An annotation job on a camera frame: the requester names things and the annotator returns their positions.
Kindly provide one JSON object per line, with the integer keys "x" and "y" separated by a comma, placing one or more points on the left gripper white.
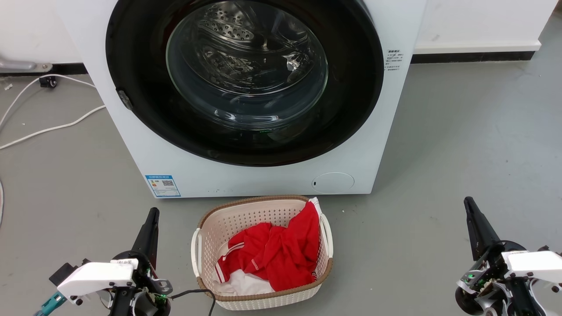
{"x": 96, "y": 276}

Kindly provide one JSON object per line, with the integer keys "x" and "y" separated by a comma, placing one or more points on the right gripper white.
{"x": 535, "y": 265}

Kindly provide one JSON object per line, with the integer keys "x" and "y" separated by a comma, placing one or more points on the black round glass washer door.
{"x": 131, "y": 52}

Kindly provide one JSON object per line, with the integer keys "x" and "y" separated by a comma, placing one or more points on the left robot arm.
{"x": 120, "y": 307}

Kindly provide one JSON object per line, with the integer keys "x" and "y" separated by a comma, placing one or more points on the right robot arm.
{"x": 522, "y": 303}

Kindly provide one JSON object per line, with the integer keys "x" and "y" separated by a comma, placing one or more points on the white front-load washing machine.
{"x": 263, "y": 180}

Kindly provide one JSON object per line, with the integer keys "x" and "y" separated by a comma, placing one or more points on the blue energy label sticker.
{"x": 163, "y": 186}

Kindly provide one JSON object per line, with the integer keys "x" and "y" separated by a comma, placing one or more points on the cream perforated laundry basket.
{"x": 246, "y": 215}

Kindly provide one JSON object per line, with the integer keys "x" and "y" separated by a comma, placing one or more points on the white garment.
{"x": 246, "y": 285}

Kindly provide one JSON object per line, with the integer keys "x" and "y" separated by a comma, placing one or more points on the red garment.
{"x": 285, "y": 254}

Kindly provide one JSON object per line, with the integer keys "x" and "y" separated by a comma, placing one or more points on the round white filter cover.
{"x": 333, "y": 183}

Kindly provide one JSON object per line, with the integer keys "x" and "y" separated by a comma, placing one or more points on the black floor plug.
{"x": 47, "y": 81}

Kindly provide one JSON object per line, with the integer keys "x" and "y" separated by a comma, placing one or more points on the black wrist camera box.
{"x": 63, "y": 273}

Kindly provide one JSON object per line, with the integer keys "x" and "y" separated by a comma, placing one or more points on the grey metal bracket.
{"x": 17, "y": 65}

